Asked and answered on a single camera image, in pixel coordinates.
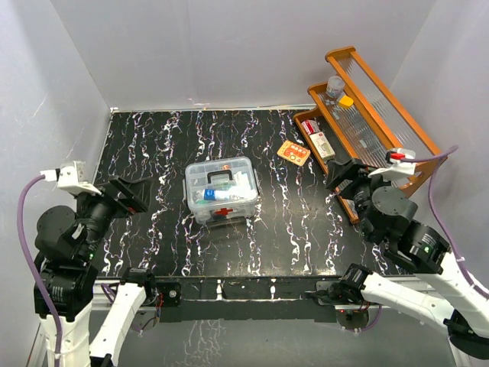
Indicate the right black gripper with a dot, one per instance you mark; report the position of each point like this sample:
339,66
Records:
339,172

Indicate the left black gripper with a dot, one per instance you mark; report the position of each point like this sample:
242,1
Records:
140,190

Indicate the orange plaster packet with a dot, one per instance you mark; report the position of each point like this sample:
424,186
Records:
294,153

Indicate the blue white spray bottle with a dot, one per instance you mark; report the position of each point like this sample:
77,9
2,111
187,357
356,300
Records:
216,195

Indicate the clear box lid with handle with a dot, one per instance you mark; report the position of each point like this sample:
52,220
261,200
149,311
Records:
240,180

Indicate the clear first aid box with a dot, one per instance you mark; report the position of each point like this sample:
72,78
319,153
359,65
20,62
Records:
205,212

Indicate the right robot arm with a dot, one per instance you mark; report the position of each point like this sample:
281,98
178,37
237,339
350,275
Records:
386,214

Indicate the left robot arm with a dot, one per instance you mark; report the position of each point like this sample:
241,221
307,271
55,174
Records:
67,240

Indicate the beige medicine box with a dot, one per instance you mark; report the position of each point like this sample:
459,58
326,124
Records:
322,146

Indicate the red white medicine box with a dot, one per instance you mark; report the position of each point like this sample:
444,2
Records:
310,126

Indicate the orange wooden shelf rack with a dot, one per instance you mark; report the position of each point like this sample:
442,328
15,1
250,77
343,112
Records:
375,123

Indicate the yellow capped bottle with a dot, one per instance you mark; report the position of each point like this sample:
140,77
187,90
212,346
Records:
345,102

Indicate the clear jar on shelf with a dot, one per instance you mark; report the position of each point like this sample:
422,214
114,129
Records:
335,87

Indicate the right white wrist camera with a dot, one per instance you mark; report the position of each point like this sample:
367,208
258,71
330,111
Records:
400,165

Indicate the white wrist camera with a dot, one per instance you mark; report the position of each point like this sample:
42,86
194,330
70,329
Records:
70,177
400,165

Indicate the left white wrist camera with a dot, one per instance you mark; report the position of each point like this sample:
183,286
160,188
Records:
70,177

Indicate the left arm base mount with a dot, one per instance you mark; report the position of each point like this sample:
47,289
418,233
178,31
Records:
158,293

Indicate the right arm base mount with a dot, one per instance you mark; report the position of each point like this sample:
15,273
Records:
347,290

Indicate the metal frame rail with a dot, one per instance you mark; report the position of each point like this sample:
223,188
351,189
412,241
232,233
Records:
236,302

